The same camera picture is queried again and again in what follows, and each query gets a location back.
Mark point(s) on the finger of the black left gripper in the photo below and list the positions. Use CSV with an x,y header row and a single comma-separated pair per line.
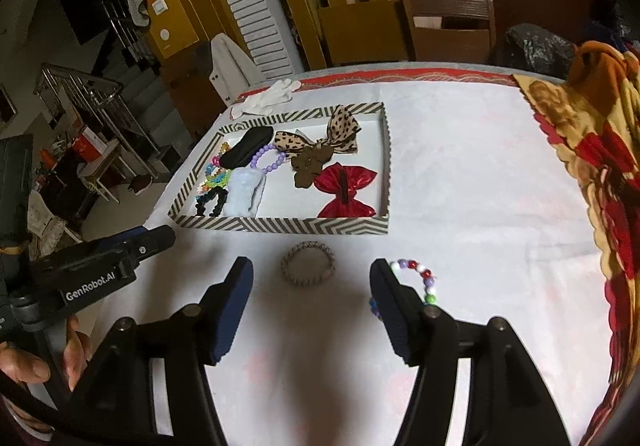
x,y
150,238

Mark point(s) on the white cotton glove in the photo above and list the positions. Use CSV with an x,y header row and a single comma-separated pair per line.
x,y
262,103

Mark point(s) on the white fluffy scrunchie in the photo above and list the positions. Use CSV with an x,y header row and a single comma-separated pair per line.
x,y
245,188

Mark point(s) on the person's left hand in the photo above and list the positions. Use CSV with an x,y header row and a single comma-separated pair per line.
x,y
23,367

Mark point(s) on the black plastic bag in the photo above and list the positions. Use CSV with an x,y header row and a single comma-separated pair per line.
x,y
531,48

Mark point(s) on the red white box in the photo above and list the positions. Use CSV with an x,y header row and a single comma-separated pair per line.
x,y
88,146

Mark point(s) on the striped black white tray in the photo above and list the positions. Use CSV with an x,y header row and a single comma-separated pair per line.
x,y
285,208

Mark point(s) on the floral orange red blanket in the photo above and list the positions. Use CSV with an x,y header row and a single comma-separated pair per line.
x,y
592,122

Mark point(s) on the red satin hair bow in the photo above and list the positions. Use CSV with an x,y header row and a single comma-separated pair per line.
x,y
344,182

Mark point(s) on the black scrunchie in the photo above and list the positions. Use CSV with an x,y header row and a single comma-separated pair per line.
x,y
211,202

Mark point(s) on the metal stair railing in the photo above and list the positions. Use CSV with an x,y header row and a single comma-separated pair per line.
x,y
99,100

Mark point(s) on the leopard print hair bow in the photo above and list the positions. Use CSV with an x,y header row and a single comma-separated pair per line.
x,y
308,157

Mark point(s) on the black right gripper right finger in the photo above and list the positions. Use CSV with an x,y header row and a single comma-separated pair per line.
x,y
402,314

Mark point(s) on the wooden chair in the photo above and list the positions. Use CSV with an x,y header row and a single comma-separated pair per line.
x,y
451,30

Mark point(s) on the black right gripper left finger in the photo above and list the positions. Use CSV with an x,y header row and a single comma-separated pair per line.
x,y
224,305

